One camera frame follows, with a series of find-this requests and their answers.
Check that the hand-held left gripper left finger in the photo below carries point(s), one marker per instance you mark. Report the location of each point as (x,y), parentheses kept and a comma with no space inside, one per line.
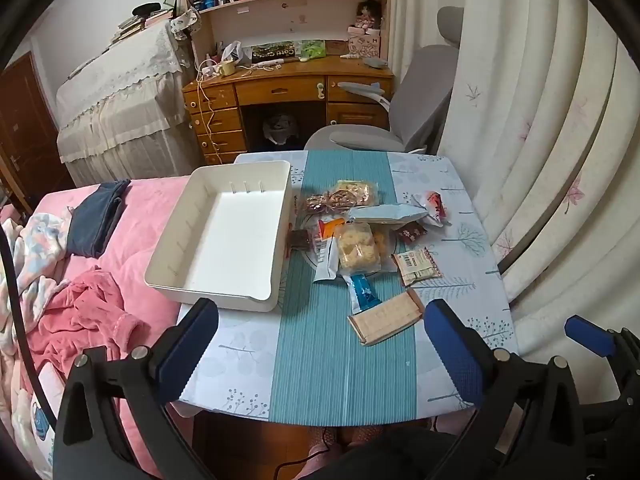
(187,355)

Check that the printed cardboard box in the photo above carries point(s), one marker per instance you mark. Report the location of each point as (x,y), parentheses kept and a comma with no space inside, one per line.
(365,46)

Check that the white cartoon print cloth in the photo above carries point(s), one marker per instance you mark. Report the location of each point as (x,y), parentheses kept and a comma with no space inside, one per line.
(30,420)

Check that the doll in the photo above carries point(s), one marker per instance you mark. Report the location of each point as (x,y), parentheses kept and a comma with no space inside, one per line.
(367,12)

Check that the white plastic bin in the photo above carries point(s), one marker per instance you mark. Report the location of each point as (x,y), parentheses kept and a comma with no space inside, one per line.
(225,240)

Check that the stack of books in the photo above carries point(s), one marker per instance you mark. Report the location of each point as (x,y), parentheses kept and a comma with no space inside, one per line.
(135,22)

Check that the printed cloth bag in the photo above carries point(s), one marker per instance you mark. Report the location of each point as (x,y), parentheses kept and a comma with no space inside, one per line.
(185,22)

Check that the brown wooden door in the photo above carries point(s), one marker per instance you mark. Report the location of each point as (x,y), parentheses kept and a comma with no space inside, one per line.
(25,125)

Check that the dark red small packet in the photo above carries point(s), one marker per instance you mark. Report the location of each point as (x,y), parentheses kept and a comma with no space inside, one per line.
(412,233)

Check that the navy folded pants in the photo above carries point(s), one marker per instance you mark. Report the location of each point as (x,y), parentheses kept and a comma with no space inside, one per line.
(95,215)

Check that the floral blanket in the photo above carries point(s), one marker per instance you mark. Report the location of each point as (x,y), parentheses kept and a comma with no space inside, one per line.
(35,240)

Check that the white wand tool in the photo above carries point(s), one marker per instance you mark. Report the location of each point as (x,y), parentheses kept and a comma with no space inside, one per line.
(267,63)

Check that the orange packet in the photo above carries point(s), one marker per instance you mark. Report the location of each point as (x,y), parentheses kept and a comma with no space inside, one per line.
(330,227)

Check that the yellow puffed snack bag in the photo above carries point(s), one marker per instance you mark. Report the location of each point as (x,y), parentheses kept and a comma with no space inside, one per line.
(356,247)

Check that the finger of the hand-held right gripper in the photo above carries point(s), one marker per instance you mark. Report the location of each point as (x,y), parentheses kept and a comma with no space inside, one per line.
(590,335)

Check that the pink robe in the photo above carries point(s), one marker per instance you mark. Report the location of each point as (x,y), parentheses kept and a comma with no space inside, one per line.
(80,310)

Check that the grey office chair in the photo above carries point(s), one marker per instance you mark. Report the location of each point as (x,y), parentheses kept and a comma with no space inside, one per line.
(420,90)

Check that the dark brown small packet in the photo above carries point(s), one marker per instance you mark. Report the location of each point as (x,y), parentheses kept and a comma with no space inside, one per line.
(300,240)

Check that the beige cracker packet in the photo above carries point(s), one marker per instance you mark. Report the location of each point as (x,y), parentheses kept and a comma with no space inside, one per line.
(387,317)

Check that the person's legs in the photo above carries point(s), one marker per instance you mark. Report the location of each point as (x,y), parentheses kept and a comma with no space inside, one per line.
(360,455)

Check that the lace covered piano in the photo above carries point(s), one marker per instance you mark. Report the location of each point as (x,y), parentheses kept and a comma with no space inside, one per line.
(120,100)

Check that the clear plastic bag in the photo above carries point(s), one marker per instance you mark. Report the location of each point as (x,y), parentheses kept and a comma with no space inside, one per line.
(235,51)

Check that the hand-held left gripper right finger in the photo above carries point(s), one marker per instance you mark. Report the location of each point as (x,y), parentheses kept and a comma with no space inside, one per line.
(452,355)

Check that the trash bin bag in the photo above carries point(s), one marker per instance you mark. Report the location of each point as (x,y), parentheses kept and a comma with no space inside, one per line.
(280,130)

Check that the light blue long packet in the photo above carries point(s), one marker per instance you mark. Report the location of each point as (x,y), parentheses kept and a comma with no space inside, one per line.
(385,213)

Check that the blue and white packet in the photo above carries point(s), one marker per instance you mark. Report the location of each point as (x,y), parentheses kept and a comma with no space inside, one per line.
(362,292)

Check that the yellow pastry clear packet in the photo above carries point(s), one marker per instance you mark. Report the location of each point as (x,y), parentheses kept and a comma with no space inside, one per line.
(382,247)

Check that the red and white packet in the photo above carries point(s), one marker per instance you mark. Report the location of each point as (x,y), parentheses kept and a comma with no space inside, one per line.
(434,205)

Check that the white grey packet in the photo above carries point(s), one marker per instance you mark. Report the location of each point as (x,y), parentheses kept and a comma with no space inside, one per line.
(326,262)

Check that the wooden desk with drawers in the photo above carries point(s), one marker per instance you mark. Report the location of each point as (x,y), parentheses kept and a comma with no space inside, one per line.
(280,91)

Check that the grey case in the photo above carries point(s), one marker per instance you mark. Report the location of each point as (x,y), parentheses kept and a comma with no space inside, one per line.
(375,62)

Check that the clear nut packet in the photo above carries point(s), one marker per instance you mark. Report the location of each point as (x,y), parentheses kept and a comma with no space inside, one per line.
(322,204)

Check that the yellow cup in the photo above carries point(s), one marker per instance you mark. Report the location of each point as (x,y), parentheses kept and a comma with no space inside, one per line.
(227,67)

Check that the cream leaf print curtain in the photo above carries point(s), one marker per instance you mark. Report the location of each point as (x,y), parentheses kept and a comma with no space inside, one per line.
(540,110)

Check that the light green packet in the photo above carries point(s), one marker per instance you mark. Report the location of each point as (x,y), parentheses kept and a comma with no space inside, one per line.
(313,48)

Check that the red and tan packet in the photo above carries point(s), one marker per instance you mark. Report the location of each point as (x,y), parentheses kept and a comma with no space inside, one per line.
(417,266)

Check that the pink bed blanket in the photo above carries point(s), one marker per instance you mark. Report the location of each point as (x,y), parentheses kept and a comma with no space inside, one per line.
(135,240)

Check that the dark green packet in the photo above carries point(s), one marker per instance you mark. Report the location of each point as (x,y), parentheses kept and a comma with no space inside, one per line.
(272,51)

